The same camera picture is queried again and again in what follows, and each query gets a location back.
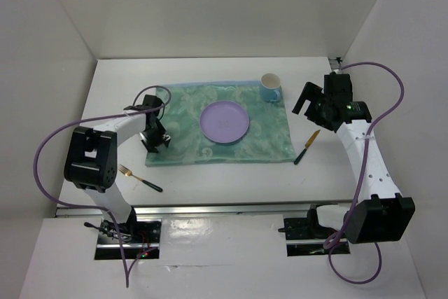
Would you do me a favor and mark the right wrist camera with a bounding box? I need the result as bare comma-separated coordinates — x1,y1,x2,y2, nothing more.
323,72,353,102

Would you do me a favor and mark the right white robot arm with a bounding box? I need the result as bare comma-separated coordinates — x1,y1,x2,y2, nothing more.
293,80,415,244

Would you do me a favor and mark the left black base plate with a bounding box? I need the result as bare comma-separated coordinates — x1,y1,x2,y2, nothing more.
83,221,162,244

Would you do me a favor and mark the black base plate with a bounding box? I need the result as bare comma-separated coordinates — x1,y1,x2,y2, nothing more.
83,221,162,244
277,218,335,241

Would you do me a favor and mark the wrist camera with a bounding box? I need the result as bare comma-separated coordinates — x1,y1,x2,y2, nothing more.
323,72,353,102
142,95,164,109

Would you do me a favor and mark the aluminium frame rail front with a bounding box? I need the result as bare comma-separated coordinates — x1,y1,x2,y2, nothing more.
55,200,351,218

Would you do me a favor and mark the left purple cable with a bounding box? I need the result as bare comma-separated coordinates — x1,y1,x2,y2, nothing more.
33,85,172,288

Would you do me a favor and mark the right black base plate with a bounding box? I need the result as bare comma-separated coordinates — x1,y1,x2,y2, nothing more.
277,218,335,241

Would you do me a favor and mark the teal patterned satin cloth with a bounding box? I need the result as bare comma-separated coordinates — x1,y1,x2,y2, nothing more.
145,81,295,167

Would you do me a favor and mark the light blue mug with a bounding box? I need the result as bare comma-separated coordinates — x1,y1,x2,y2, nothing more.
260,74,281,102

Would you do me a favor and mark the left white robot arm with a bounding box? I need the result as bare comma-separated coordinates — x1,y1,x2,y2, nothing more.
64,105,171,242

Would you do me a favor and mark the gold fork green handle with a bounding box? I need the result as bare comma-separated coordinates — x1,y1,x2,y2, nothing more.
118,164,163,193

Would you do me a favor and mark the aluminium frame rail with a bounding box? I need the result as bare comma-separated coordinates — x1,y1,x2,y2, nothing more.
328,57,343,70
55,200,351,218

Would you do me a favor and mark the aluminium frame rail right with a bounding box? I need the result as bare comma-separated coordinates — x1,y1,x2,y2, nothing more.
328,57,343,70

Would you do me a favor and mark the lilac plastic plate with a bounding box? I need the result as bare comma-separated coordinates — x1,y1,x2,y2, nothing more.
199,100,250,144

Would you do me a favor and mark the gold knife green handle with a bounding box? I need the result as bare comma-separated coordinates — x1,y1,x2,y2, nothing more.
293,130,320,165

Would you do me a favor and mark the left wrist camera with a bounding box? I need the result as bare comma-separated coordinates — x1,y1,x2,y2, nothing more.
142,95,164,109

